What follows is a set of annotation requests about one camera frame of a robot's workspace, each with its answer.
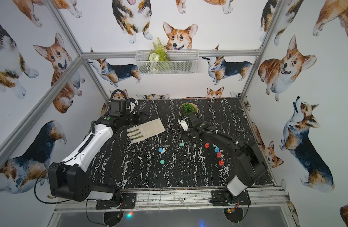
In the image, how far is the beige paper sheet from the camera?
1.00 m

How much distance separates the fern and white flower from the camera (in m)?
0.81

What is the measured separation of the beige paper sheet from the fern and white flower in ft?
1.35
